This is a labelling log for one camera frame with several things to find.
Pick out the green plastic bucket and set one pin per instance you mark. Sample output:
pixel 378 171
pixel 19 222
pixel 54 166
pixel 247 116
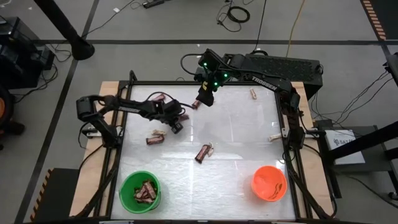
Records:
pixel 126 189

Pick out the black stand beam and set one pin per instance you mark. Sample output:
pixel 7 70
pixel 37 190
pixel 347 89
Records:
pixel 367 140

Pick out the black equipment cart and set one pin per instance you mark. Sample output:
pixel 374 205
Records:
pixel 18 62

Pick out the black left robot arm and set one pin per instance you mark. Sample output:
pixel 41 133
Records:
pixel 130 107

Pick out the black perforated computer case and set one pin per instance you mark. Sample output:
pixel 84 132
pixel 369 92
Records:
pixel 280 67

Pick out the black aluminium table frame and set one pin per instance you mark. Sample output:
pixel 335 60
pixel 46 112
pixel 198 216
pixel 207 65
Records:
pixel 149 83

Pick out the orange plastic bucket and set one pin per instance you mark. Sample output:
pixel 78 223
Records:
pixel 264 193

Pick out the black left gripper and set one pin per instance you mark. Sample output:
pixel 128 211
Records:
pixel 172 110

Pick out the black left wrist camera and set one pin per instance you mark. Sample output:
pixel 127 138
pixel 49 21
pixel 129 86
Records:
pixel 176 127

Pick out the white printed sheet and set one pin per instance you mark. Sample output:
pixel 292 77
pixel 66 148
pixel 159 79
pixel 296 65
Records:
pixel 345 146

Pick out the brown candy bar wrapper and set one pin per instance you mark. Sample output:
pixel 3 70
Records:
pixel 159 97
pixel 140 193
pixel 155 140
pixel 202 153
pixel 150 189
pixel 144 201
pixel 184 117
pixel 196 104

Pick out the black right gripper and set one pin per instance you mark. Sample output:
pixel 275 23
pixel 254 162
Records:
pixel 206 95

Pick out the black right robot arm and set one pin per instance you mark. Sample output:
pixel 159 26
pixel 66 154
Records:
pixel 264 83

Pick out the light wooden side board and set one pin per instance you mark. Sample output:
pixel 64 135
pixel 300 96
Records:
pixel 311 180
pixel 93 174

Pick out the black power strip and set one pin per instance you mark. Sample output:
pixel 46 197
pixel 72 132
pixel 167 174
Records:
pixel 152 3

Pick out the white candy bar wrapper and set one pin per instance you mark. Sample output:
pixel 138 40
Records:
pixel 211 150
pixel 275 137
pixel 253 93
pixel 158 132

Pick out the hazard-striped black floor mat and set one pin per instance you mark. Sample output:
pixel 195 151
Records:
pixel 59 196
pixel 385 15

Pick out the black floor stand pole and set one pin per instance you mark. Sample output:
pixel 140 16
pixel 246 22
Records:
pixel 62 25

